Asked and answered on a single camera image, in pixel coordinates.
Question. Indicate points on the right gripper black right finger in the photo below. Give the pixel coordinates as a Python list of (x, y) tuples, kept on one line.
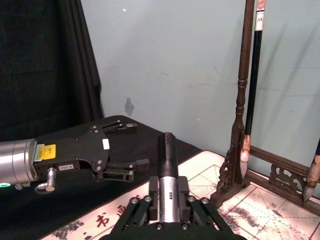
[(183, 200)]

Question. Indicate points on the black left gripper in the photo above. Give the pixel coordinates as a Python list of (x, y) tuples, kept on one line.
[(80, 150)]

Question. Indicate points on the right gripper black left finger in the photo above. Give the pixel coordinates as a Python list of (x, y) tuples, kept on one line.
[(154, 200)]

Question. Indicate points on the white calligraphy mat, red grid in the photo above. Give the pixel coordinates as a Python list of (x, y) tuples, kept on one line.
[(262, 217)]

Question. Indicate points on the black table cloth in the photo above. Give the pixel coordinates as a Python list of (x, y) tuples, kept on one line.
[(25, 212)]

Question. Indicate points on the black curtain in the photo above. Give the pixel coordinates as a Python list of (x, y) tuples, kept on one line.
[(37, 62)]

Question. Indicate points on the dark wooden brush rack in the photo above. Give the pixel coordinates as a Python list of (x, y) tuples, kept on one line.
[(243, 75)]

